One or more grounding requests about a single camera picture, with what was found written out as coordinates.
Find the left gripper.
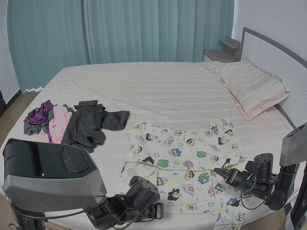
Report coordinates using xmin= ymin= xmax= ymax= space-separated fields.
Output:
xmin=142 ymin=202 xmax=166 ymax=222

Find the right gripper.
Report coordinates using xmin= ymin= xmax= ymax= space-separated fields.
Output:
xmin=225 ymin=169 xmax=251 ymax=192

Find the white printed pyjama top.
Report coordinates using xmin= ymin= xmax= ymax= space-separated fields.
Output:
xmin=118 ymin=119 xmax=247 ymax=230

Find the bed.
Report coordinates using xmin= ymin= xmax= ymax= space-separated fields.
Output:
xmin=0 ymin=27 xmax=307 ymax=230

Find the pile of clothes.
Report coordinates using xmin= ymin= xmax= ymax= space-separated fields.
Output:
xmin=23 ymin=100 xmax=73 ymax=144

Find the pale pink striped pillow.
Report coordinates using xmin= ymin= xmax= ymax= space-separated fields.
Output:
xmin=206 ymin=60 xmax=291 ymax=121

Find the black garment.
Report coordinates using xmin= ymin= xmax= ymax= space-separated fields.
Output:
xmin=61 ymin=100 xmax=130 ymax=153

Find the grey bedside table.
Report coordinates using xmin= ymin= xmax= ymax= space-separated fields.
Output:
xmin=203 ymin=35 xmax=241 ymax=63

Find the blue-green curtain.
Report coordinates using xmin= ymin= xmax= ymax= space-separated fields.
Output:
xmin=83 ymin=0 xmax=235 ymax=64
xmin=7 ymin=0 xmax=93 ymax=92

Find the black cable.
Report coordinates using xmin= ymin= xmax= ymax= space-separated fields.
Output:
xmin=240 ymin=189 xmax=259 ymax=210

